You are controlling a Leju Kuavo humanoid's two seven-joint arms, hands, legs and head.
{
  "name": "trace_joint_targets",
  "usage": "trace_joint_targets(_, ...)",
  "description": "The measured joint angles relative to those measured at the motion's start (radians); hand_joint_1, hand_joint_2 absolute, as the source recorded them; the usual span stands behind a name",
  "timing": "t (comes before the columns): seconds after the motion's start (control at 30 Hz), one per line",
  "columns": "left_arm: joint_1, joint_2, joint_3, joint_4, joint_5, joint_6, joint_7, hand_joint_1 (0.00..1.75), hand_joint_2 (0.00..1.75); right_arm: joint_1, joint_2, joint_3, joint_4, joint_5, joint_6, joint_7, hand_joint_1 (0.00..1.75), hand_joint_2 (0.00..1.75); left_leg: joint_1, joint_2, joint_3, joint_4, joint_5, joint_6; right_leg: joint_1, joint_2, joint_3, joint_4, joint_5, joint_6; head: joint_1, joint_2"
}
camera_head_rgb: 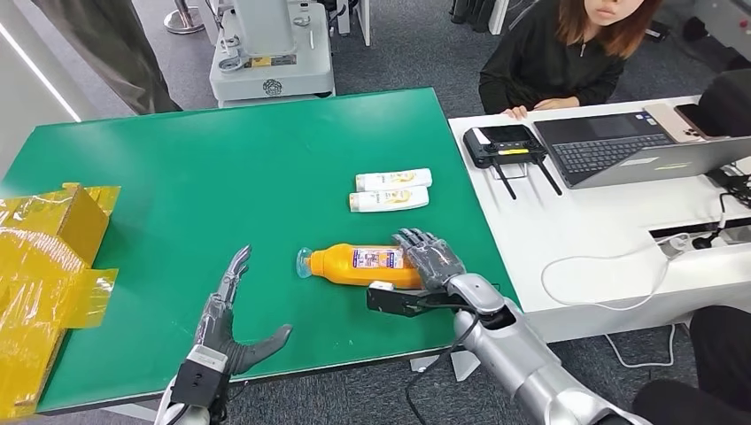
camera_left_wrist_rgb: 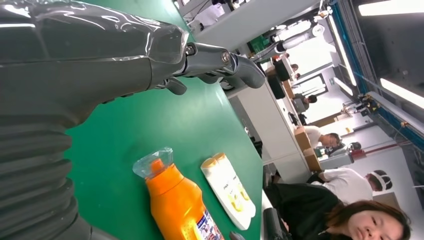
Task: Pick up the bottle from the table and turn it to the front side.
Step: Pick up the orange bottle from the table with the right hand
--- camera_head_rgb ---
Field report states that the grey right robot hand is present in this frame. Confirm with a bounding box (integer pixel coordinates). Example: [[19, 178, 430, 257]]
[[391, 227, 468, 293]]

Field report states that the standing person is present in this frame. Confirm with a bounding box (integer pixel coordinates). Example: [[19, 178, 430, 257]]
[[30, 0, 183, 116]]

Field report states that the white floor cable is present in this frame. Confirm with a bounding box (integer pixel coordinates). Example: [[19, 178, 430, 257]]
[[603, 322, 677, 369]]

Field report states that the white shampoo bottle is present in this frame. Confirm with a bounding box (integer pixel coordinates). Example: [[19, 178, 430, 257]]
[[354, 167, 434, 194], [348, 185, 431, 214]]

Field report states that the black power plug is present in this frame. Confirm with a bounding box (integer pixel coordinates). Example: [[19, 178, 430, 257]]
[[690, 192, 741, 251]]

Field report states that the seated person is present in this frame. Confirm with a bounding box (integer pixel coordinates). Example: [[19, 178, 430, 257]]
[[477, 0, 665, 122]]

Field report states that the metal stanchion base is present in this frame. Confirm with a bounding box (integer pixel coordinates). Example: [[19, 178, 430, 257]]
[[162, 0, 205, 35]]

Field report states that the black rounded object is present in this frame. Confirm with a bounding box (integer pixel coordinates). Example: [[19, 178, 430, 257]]
[[697, 68, 751, 140]]

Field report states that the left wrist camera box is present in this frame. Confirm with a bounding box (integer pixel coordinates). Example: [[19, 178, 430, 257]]
[[169, 344, 232, 409]]

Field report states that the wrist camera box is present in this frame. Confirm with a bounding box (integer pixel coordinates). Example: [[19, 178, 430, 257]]
[[366, 281, 466, 320], [169, 344, 232, 409]]

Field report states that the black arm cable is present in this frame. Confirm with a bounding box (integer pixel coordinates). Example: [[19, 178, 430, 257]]
[[404, 315, 484, 425]]

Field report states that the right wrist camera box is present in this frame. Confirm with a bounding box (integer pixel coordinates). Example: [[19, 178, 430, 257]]
[[366, 281, 466, 320]]

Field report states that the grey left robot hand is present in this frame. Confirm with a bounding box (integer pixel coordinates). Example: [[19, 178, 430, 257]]
[[192, 244, 293, 377]]

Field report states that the grey laptop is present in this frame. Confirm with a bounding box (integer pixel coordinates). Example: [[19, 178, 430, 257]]
[[531, 109, 751, 190]]

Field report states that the person in black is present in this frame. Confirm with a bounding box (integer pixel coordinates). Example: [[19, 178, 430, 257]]
[[630, 304, 751, 425]]

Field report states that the black remote controller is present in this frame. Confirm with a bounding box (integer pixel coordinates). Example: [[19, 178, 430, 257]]
[[461, 123, 564, 202]]

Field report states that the yellow taped cardboard box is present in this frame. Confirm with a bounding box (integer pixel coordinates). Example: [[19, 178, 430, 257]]
[[0, 182, 122, 421]]

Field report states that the rose gold phone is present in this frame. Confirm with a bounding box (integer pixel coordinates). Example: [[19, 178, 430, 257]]
[[642, 102, 708, 145]]

